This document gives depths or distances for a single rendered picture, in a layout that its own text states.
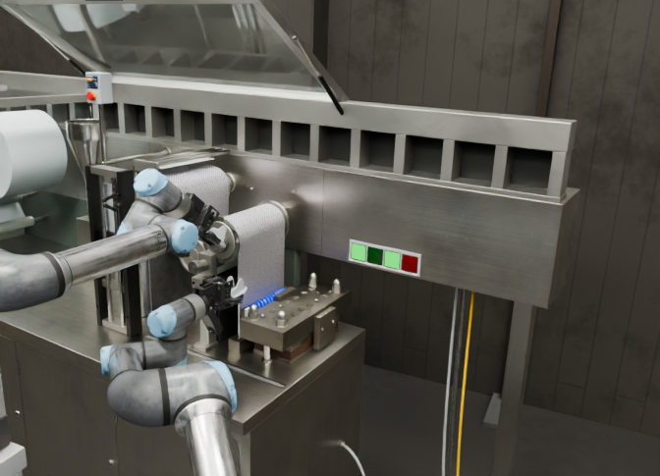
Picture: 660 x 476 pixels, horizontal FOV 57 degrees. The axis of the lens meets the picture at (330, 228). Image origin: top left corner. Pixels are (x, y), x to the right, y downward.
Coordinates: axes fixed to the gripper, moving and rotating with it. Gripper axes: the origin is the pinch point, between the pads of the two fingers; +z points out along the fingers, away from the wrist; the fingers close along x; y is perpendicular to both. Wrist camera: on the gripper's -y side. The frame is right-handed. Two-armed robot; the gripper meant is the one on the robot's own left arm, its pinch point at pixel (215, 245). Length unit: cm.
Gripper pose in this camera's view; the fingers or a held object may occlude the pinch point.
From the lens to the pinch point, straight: 183.0
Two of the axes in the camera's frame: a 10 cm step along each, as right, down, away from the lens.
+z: 3.7, 4.4, 8.1
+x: -8.5, -1.8, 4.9
